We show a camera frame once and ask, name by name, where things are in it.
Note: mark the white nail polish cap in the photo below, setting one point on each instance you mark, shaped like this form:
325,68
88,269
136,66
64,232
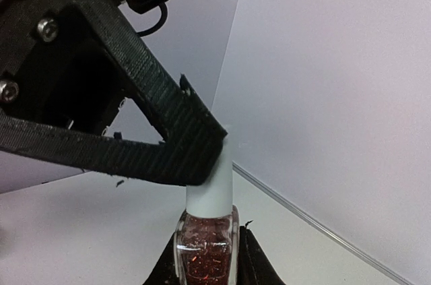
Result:
214,198

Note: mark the aluminium table rail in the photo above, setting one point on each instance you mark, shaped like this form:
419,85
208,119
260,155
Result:
307,218

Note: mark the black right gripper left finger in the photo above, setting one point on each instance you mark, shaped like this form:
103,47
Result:
164,272

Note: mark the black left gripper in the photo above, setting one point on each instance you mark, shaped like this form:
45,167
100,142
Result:
80,88

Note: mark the nail polish bottle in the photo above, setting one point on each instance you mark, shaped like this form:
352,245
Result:
206,249

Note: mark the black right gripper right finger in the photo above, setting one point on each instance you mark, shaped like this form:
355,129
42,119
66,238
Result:
254,268

